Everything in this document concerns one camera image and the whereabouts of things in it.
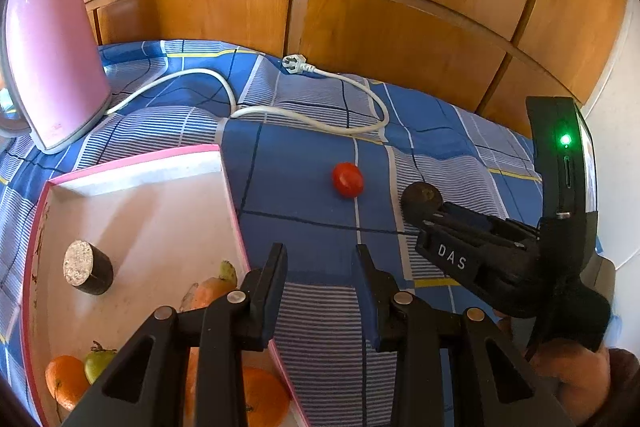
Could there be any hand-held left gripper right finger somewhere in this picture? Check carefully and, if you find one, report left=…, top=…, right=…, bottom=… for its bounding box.
left=355, top=244, right=576, bottom=427

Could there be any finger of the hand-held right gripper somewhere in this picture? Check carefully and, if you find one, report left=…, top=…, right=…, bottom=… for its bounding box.
left=414, top=227, right=543, bottom=319
left=434, top=202, right=542, bottom=254

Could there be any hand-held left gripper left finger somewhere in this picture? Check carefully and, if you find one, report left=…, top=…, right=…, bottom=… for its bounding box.
left=62, top=243, right=288, bottom=427

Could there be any orange carrot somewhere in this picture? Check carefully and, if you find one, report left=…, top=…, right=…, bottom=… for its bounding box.
left=179, top=260, right=238, bottom=313

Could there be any dark round eggplant slice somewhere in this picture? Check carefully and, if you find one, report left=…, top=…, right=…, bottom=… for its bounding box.
left=400, top=182, right=443, bottom=225

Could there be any pink box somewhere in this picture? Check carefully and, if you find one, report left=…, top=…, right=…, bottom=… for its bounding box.
left=20, top=144, right=311, bottom=427

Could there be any green tomato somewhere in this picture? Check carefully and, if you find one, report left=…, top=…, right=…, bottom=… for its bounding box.
left=82, top=341, right=118, bottom=385

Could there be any dark eggplant chunk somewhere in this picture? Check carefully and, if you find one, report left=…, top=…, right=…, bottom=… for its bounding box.
left=63, top=240, right=115, bottom=297

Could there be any person's right hand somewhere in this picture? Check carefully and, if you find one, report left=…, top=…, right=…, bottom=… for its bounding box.
left=494, top=314, right=617, bottom=425

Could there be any red tomato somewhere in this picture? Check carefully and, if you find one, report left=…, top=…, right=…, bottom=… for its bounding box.
left=332, top=162, right=365, bottom=198

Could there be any blue plaid bed sheet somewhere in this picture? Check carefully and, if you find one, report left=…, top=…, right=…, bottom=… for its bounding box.
left=0, top=39, right=546, bottom=427

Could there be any wooden wardrobe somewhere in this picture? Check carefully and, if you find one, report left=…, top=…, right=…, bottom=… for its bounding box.
left=20, top=0, right=628, bottom=140

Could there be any pink box lid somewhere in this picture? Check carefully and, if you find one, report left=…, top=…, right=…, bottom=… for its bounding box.
left=0, top=0, right=113, bottom=155

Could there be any white power cable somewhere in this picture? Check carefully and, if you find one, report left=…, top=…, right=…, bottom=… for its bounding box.
left=102, top=54, right=391, bottom=136

